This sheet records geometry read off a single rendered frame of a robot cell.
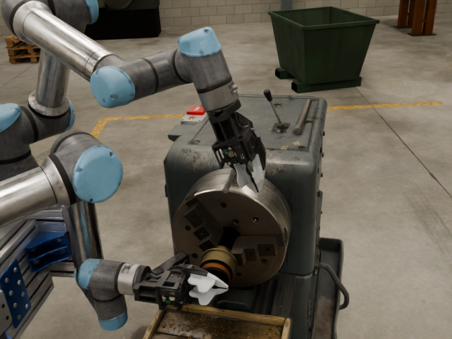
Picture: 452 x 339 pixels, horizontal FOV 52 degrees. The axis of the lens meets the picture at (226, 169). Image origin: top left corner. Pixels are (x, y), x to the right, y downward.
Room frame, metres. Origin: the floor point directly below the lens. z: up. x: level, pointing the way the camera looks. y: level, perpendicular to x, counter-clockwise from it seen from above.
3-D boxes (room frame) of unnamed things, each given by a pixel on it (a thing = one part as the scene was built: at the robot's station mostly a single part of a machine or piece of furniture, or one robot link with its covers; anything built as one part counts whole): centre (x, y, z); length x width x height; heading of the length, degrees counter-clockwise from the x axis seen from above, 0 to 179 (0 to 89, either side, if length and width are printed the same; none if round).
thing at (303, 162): (1.46, -0.10, 1.06); 0.59 x 0.48 x 0.39; 164
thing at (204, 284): (0.84, 0.06, 1.09); 0.09 x 0.06 x 0.03; 74
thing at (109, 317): (0.93, 0.32, 0.97); 0.11 x 0.08 x 0.11; 34
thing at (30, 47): (8.73, 3.25, 0.22); 1.25 x 0.86 x 0.44; 2
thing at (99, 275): (0.91, 0.31, 1.07); 0.11 x 0.08 x 0.09; 74
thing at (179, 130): (1.40, 0.13, 1.24); 0.09 x 0.08 x 0.03; 164
